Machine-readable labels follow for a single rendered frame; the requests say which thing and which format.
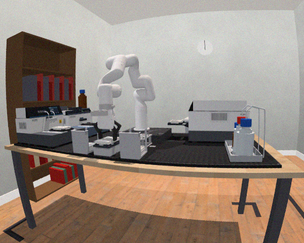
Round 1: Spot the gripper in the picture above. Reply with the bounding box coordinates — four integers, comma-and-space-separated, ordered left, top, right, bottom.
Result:
93, 109, 121, 141

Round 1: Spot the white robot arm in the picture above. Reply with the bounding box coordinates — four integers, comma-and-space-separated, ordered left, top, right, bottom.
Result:
91, 54, 156, 131

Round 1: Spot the white plastic bottle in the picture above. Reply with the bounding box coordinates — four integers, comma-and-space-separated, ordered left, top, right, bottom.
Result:
236, 131, 254, 155

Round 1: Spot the brown glass bottle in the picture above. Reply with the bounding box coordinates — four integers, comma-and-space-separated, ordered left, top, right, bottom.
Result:
78, 96, 87, 108

